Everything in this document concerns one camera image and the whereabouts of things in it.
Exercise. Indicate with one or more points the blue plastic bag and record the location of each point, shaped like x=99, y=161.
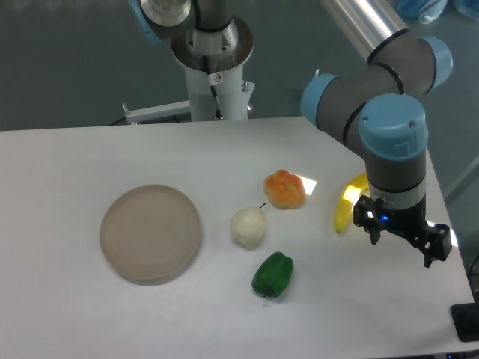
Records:
x=420, y=11

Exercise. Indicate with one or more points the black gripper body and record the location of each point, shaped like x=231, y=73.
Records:
x=400, y=213

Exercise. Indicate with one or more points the white pear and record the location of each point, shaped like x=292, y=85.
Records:
x=248, y=226

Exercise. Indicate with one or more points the beige round plate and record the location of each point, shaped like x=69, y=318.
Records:
x=151, y=234

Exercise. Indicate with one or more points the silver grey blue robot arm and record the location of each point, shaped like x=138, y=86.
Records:
x=375, y=114

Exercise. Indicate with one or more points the green bell pepper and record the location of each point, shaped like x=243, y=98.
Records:
x=273, y=275

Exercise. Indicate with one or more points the black box at table edge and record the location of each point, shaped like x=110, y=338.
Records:
x=465, y=318

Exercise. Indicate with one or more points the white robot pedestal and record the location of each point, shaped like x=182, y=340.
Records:
x=213, y=65

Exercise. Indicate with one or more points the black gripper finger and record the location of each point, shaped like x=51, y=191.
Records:
x=433, y=241
x=367, y=213

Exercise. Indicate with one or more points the white pedestal foot bar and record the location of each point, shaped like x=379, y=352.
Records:
x=159, y=112

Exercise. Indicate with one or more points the yellow banana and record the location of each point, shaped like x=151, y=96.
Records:
x=350, y=195

